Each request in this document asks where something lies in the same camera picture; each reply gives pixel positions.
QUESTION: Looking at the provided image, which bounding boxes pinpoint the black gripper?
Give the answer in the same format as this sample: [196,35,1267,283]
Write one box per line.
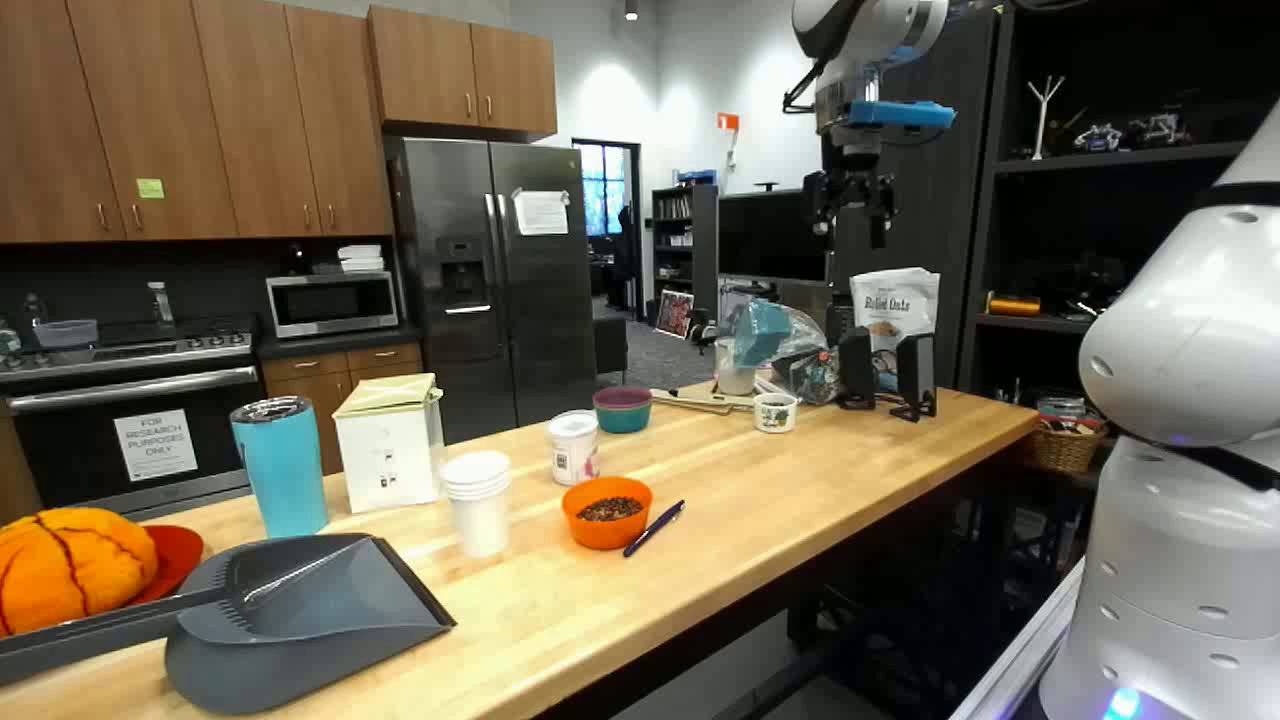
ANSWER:
[800,136,898,309]

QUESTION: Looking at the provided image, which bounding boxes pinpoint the white popcorn can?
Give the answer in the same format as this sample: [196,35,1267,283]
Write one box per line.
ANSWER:
[540,407,605,487]

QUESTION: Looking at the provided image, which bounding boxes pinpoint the white plastic bag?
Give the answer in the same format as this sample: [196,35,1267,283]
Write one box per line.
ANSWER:
[847,265,942,393]

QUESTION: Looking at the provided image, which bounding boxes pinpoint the clear plastic bag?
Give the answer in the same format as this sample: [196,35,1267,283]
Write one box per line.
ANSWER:
[713,293,839,407]

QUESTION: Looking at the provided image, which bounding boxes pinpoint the white mug with beans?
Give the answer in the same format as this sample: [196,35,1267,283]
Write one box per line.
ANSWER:
[752,388,800,434]

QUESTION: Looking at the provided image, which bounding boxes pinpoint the black shelf unit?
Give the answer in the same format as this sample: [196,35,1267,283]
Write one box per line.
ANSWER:
[955,0,1256,404]

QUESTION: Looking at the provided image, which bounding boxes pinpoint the white branch stand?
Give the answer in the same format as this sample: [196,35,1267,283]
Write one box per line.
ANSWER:
[1023,72,1068,165]

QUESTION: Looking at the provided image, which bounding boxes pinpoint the wicker basket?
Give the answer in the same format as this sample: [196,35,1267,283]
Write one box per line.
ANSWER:
[1023,417,1111,478]

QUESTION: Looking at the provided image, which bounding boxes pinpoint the purple and teal bowl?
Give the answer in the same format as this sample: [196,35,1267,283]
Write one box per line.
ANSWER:
[589,385,656,434]

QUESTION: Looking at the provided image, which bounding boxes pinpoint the white paper sheet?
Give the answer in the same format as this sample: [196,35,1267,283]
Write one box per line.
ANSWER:
[513,187,576,240]

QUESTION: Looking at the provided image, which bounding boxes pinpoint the black pen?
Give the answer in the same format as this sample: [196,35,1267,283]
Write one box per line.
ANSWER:
[618,496,689,560]

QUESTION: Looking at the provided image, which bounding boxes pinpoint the orange bowl with beans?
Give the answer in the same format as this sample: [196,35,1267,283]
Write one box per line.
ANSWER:
[559,471,656,555]

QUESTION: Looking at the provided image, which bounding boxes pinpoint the stainless steel refrigerator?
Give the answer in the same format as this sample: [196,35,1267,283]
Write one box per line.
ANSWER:
[384,132,601,443]

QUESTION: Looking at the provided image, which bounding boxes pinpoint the stacked white cups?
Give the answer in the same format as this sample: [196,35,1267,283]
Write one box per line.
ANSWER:
[434,446,516,565]

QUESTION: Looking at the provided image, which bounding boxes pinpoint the stacked white containers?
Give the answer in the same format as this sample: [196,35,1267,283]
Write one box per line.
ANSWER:
[332,240,386,278]

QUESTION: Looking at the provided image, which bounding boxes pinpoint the white carton box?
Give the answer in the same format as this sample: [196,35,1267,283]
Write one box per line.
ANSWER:
[326,372,446,517]

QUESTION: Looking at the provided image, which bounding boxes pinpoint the silver microwave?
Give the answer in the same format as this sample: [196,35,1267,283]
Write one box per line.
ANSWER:
[259,267,404,345]

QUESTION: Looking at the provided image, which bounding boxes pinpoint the brown base cabinet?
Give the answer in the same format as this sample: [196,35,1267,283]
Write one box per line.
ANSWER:
[259,340,426,476]

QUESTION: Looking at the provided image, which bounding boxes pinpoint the blue tumbler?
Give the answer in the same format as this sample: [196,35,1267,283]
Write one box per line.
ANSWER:
[229,393,332,538]

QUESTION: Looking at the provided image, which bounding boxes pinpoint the white oven notice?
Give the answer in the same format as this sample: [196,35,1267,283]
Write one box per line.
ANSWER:
[113,404,198,487]

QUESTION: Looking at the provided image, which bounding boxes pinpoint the red plate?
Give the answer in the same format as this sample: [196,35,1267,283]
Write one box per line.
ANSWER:
[124,520,207,606]

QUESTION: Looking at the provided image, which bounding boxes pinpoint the black stove oven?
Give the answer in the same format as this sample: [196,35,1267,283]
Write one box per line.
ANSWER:
[0,316,263,517]

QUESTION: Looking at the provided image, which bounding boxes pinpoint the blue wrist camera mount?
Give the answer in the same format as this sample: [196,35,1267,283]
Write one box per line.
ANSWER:
[831,97,961,149]

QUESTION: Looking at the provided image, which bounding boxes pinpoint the small brown wall cabinets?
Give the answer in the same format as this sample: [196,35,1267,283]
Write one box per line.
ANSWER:
[366,2,559,140]

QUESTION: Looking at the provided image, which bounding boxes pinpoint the brown wooden wall cabinets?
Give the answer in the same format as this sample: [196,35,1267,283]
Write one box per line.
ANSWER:
[0,0,396,247]

